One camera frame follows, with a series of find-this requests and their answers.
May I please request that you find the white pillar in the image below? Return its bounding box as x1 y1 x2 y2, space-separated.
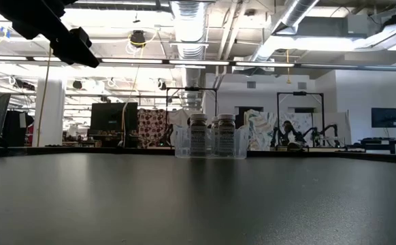
33 78 66 148

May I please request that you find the silver ventilation duct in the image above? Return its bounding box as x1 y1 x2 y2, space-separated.
252 0 321 64
169 0 208 110

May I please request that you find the black frame stand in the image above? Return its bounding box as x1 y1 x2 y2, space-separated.
276 91 325 148

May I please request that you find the white-lid bagel seasoning jar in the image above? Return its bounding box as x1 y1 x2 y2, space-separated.
188 112 208 158
217 113 236 158

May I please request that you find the long ceiling light bar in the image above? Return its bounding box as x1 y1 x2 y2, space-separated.
0 55 296 68

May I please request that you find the black computer monitor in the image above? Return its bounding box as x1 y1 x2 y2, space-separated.
90 101 139 137

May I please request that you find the dark wall screen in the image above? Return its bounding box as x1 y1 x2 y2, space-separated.
371 107 396 129

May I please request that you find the black bench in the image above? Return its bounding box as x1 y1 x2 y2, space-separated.
346 137 396 154

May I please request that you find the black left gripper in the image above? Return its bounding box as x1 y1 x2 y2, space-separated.
0 0 101 69

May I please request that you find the black dome ceiling camera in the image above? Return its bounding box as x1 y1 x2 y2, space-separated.
129 29 147 48

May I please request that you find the pale colourful cloth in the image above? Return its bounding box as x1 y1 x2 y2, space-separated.
245 108 276 151

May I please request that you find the thin yellow hanging cable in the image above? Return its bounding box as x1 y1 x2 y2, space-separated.
121 64 141 147

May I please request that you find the red patterned cloth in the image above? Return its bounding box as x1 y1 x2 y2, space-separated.
137 108 167 148

